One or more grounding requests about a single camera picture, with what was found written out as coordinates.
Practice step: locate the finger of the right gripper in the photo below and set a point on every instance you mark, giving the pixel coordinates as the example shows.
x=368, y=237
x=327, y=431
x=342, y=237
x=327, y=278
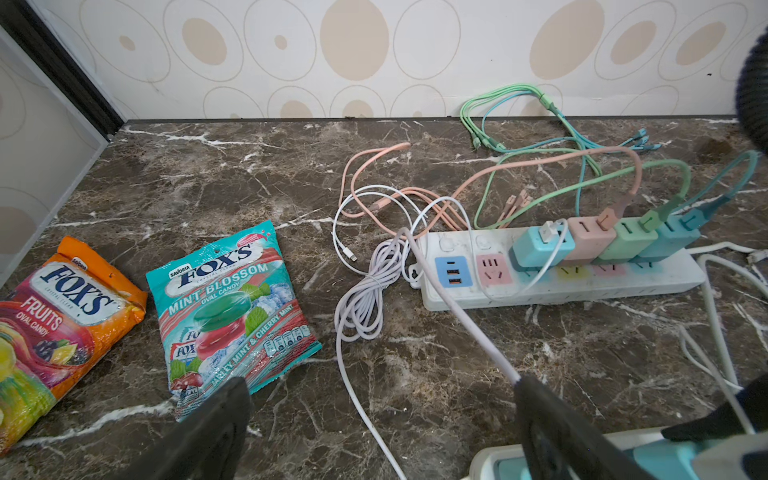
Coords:
x=723, y=421

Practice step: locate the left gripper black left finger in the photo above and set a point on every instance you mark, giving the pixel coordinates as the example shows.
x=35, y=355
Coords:
x=207, y=444

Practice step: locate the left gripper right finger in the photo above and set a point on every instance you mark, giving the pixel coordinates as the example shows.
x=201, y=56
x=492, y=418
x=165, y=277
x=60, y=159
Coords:
x=558, y=443

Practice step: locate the teal candy bag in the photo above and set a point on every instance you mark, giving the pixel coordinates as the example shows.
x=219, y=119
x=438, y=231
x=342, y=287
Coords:
x=229, y=310

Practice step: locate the teal charger with teal cable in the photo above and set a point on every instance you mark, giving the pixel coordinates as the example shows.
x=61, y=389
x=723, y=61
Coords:
x=675, y=234

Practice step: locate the white multicolour power strip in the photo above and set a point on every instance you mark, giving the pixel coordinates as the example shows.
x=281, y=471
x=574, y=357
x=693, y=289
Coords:
x=476, y=270

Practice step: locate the light green charger plug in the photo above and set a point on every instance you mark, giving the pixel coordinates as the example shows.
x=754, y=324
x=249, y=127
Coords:
x=633, y=235

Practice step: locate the pink charger plug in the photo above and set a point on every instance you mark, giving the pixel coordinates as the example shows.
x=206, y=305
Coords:
x=591, y=235

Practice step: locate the teal charger plug small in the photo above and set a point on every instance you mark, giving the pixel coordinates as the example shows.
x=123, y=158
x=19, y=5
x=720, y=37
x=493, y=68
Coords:
x=738, y=457

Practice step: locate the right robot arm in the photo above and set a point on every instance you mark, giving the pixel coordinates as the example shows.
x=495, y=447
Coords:
x=751, y=107

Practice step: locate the orange Fox's candy bag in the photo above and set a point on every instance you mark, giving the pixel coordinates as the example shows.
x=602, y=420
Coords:
x=59, y=322

